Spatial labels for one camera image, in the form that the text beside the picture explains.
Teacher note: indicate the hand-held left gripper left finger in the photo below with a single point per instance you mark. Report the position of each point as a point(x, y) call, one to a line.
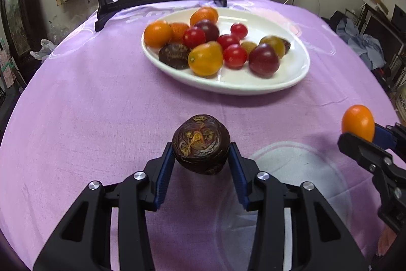
point(164, 175)

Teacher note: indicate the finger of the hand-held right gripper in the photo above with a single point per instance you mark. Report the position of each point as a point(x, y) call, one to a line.
point(358, 147)
point(382, 137)

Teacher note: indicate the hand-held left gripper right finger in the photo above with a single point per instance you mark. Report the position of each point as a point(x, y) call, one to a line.
point(238, 175)

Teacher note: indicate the oval orange kumquat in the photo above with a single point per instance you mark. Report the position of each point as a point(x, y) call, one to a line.
point(357, 123)
point(206, 59)

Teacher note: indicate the white round plate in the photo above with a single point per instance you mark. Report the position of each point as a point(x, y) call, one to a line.
point(279, 80)

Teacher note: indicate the person's right hand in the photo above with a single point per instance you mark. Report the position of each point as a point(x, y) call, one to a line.
point(386, 241)

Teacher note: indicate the blue crumpled cloth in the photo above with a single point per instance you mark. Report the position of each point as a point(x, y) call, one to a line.
point(364, 45)

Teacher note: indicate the purple printed tablecloth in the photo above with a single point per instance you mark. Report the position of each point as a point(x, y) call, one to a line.
point(95, 99)

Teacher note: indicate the black monitor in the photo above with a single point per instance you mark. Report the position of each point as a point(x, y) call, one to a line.
point(380, 33)

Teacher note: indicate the small yellow tomato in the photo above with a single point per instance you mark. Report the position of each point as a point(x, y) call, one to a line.
point(248, 47)

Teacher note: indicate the yellow green tomato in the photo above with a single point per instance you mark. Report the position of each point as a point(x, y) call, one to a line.
point(273, 44)

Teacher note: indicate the white plastic bag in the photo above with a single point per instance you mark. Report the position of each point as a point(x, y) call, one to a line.
point(42, 50)

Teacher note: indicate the dark wooden cabinet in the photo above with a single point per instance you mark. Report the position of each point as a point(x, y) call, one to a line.
point(16, 20)

